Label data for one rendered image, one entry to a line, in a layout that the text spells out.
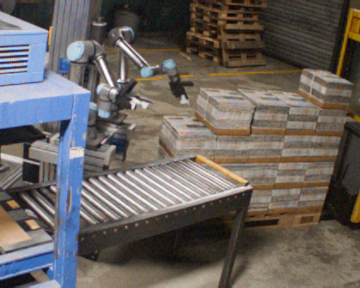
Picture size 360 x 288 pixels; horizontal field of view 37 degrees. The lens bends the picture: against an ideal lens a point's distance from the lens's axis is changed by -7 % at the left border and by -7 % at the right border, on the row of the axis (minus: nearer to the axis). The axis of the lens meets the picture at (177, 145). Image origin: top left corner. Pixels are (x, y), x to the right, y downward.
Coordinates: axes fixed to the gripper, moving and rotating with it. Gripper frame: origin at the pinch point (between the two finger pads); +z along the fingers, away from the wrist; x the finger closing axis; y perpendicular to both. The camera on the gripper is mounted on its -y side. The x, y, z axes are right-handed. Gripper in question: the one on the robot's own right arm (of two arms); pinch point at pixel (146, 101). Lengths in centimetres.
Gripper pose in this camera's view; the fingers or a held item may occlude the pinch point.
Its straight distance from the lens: 308.4
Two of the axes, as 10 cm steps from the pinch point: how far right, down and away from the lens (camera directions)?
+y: -2.3, 9.4, 2.5
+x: -5.7, 0.7, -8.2
